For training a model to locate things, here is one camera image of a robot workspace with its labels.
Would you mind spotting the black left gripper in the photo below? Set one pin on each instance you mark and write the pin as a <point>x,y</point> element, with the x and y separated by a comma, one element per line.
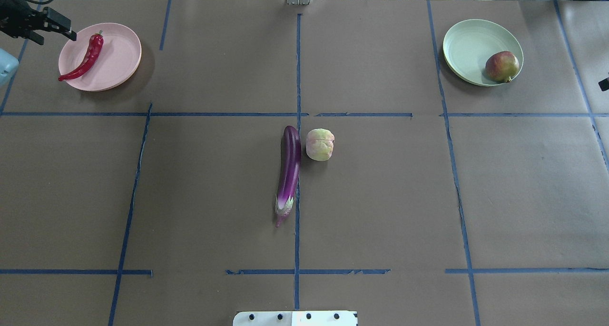
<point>23,19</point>

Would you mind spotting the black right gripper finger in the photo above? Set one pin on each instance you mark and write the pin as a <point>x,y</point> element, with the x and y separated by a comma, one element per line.
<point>604,84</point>

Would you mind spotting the red chili pepper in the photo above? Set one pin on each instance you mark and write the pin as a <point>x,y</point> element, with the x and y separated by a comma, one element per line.
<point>95,45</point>

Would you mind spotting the pale green pink peach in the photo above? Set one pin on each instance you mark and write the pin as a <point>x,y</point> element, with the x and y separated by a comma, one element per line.
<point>320,144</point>

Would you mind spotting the pink plastic plate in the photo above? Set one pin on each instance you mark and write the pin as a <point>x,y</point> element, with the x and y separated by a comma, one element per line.
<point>119,58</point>

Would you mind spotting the green plastic plate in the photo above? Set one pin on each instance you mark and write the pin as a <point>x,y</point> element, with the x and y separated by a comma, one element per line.
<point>468,44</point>

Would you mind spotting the brown paper table cover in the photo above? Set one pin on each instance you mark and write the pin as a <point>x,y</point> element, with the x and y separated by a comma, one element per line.
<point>443,204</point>

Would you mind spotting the purple eggplant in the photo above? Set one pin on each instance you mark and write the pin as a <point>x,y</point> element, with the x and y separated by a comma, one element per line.
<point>291,162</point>

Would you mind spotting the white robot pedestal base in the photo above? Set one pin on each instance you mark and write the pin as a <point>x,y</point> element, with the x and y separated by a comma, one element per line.
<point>296,318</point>

